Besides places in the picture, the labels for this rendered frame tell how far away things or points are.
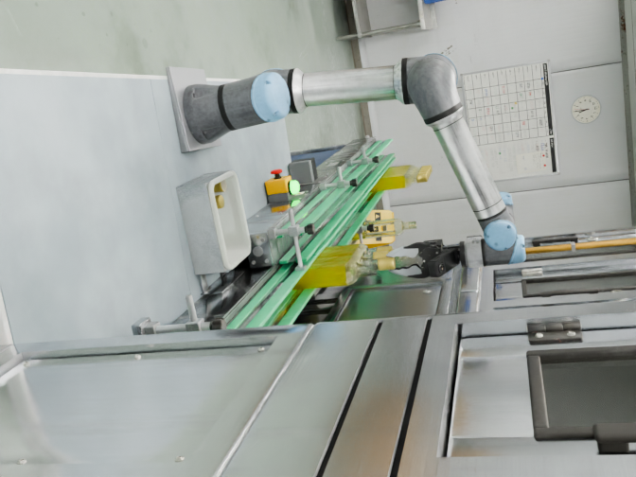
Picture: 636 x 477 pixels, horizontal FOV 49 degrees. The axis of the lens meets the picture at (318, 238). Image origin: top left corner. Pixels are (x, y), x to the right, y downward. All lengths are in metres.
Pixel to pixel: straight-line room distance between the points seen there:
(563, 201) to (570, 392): 7.18
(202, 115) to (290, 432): 1.16
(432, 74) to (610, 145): 6.25
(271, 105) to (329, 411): 1.09
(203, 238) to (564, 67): 6.32
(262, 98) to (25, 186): 0.67
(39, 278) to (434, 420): 0.77
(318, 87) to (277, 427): 1.23
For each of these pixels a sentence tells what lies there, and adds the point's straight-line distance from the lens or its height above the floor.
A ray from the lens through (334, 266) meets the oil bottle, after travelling 1.86.
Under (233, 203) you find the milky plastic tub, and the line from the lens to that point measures 1.81.
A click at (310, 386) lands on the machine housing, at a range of 0.77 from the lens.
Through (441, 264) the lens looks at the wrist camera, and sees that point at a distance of 1.82.
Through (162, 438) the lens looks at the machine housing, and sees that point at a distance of 0.77.
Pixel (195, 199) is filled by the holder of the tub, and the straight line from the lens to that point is 1.67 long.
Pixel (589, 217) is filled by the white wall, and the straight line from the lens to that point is 7.97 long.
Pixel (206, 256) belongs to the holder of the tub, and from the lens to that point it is 1.70.
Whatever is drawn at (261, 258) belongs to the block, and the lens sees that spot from 1.86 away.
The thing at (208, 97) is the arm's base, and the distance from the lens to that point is 1.74.
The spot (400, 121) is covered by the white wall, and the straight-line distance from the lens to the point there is 7.78.
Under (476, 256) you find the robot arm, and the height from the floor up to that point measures 1.41.
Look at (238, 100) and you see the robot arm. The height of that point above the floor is 0.90.
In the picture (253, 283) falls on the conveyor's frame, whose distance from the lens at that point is 1.75.
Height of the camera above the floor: 1.52
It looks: 16 degrees down
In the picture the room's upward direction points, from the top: 84 degrees clockwise
